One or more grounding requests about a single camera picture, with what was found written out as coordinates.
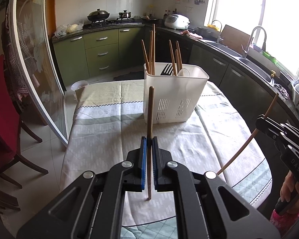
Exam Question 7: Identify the pale patterned tablecloth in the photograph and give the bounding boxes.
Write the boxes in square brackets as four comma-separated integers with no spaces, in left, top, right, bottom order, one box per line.
[60,80,273,239]

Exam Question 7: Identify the black plastic fork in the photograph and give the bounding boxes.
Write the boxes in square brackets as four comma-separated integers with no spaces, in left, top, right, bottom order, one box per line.
[160,63,173,76]

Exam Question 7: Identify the clear plastic bag with food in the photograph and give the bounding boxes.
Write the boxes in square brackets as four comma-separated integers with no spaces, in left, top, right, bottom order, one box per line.
[54,20,85,37]

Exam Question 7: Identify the bright kitchen window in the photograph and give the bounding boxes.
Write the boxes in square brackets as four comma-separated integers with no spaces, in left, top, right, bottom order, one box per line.
[204,0,299,77]

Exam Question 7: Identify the bunch of wooden chopsticks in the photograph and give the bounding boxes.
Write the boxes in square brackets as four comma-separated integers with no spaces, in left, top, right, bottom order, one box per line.
[141,24,183,76]

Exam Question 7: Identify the dark scouring pad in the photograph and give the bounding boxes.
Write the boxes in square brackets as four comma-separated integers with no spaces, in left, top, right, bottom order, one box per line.
[274,83,289,99]

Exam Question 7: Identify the wooden cutting board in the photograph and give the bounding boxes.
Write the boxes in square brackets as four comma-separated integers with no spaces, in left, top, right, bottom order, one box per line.
[222,24,252,55]

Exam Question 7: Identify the stainless steel double sink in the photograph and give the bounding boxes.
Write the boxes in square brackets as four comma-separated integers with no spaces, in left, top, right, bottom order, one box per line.
[207,40,274,84]

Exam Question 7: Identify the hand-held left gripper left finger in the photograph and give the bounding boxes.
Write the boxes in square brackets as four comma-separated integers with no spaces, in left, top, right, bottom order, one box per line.
[16,136,148,239]

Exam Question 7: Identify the pink dish cloth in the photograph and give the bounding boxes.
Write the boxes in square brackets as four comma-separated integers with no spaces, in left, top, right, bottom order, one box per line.
[181,30,203,40]

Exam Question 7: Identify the white rice cooker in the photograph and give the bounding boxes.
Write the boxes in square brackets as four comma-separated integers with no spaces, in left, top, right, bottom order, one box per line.
[164,14,190,29]

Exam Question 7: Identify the tall chrome faucet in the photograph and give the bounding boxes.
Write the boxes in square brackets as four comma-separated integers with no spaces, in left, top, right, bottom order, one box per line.
[242,26,267,59]

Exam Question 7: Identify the black lidded wok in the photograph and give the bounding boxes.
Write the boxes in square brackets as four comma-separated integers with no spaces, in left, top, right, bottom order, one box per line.
[87,9,110,22]

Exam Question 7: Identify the person's right forearm pink sleeve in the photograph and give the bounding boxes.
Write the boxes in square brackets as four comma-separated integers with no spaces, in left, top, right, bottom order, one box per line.
[269,208,299,234]

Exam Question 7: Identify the long brown chopstick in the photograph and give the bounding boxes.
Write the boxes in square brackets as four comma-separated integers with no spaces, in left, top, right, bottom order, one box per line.
[217,93,279,176]
[146,86,155,200]

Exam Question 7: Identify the flower-etched glass sliding door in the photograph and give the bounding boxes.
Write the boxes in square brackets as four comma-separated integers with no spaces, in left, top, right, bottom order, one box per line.
[9,0,69,148]

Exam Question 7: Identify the red upholstered wooden chair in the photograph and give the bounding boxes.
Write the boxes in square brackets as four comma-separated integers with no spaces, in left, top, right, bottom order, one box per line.
[0,55,49,190]

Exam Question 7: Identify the white plastic utensil holder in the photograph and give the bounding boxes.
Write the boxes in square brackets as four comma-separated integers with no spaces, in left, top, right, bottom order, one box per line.
[143,63,210,124]

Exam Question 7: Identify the person's right hand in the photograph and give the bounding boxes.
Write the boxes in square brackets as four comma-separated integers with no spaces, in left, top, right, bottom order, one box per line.
[279,172,299,216]

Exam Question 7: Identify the black gas stove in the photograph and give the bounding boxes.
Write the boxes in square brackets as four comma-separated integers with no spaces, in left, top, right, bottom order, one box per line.
[87,17,142,28]

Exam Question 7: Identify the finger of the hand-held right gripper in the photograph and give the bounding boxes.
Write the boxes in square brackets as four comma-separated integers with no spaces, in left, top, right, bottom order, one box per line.
[255,115,287,140]

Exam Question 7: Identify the white plastic bin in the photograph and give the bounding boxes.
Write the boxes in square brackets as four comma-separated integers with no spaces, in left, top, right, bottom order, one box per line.
[70,80,88,101]

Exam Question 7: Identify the green cabinets under sink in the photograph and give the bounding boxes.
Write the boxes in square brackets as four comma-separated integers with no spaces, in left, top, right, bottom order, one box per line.
[189,43,297,140]

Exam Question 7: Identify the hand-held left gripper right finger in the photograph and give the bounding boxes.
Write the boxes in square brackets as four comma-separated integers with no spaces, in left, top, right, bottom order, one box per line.
[152,136,281,239]

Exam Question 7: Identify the small chrome faucet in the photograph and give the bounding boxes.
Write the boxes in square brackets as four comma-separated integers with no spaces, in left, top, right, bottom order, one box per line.
[211,20,223,44]

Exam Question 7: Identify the green cabinets with drawers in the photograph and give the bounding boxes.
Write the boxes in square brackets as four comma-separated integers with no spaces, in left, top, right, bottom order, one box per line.
[52,26,145,86]

